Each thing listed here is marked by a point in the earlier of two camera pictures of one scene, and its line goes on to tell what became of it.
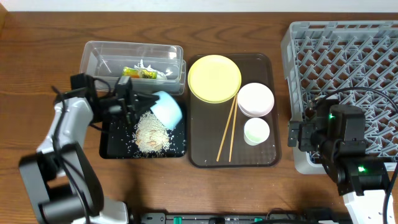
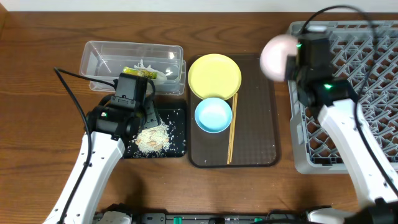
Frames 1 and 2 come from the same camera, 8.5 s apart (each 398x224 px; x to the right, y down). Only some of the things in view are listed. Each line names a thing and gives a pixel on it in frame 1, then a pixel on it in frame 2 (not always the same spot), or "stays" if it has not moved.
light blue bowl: [167, 110] -> [213, 115]
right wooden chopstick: [233, 130] stays
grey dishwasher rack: [347, 63] stays
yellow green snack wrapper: [138, 73] stays
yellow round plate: [214, 79] stays
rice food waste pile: [152, 135] stays
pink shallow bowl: [255, 99] -> [274, 54]
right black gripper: [307, 129] -> [292, 64]
